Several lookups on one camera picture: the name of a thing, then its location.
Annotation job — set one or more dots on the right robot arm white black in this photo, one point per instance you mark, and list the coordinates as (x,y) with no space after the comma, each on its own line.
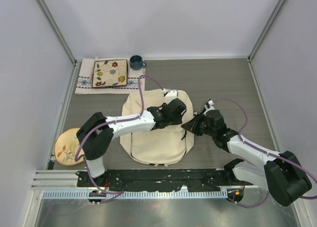
(278,173)

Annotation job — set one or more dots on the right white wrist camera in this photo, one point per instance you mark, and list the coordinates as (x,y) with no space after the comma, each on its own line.
(209,105)

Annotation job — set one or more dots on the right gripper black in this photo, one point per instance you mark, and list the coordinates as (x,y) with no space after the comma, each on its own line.
(192,126)

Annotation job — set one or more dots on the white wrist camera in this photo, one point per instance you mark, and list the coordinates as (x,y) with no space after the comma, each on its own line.
(209,105)
(169,95)

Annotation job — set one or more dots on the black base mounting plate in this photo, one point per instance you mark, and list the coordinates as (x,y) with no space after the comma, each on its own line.
(166,180)

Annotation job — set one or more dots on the slotted grey cable duct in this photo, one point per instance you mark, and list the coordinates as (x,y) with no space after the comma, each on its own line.
(89,194)

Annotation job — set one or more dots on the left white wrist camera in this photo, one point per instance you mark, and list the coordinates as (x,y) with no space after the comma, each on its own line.
(169,95)

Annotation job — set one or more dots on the round wooden bird coaster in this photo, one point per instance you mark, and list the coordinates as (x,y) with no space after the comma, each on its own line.
(66,147)

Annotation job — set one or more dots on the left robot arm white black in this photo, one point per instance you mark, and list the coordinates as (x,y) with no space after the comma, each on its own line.
(97,133)

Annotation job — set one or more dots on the dark blue ceramic mug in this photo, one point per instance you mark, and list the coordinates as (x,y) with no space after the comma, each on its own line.
(137,62)

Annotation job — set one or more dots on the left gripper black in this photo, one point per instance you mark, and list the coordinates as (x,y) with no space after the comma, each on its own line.
(178,120)

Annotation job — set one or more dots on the cream canvas backpack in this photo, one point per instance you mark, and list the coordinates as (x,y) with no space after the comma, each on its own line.
(162,146)

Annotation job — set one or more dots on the floral square ceramic plate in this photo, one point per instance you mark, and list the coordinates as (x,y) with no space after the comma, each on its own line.
(110,73)

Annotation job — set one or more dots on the white patterned placemat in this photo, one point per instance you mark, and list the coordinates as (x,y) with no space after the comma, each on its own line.
(84,81)

